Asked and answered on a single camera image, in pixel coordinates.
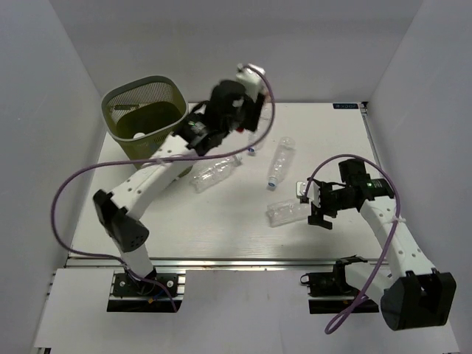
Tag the clear bottle blue cap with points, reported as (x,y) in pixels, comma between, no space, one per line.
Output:
(255,141)
(281,162)

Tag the aluminium front rail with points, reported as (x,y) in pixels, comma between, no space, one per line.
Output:
(189,263)

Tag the clear crushed bottle front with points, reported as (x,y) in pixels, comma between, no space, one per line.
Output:
(286,212)

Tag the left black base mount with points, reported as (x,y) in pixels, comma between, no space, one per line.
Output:
(127,297)

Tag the white cap inside bin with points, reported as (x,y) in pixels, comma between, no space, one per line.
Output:
(138,135)

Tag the olive green mesh bin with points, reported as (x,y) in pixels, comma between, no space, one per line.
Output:
(151,105)

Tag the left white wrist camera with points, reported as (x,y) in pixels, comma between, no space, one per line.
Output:
(249,77)

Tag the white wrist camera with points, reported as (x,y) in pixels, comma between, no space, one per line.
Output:
(302,187)
(249,77)

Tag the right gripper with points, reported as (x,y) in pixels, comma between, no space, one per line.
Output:
(318,210)

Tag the red cap clear bottle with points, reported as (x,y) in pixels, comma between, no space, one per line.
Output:
(250,114)

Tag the blue label sticker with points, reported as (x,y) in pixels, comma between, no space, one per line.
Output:
(345,106)

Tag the clear bottle blue cap back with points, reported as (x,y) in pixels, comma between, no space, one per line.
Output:
(255,141)

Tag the crushed clear bottle white cap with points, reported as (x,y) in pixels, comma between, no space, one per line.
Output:
(215,173)

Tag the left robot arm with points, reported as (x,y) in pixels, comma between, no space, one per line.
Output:
(119,211)

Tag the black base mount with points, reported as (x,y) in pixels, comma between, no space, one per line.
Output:
(127,297)
(329,292)

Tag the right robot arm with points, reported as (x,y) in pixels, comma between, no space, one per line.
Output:
(405,285)

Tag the clear bottle blue cap middle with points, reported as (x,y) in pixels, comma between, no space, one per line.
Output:
(281,162)

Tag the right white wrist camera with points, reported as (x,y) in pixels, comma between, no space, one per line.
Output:
(302,187)

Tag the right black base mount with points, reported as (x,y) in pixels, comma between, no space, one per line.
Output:
(329,292)

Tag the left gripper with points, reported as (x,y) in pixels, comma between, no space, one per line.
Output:
(257,106)

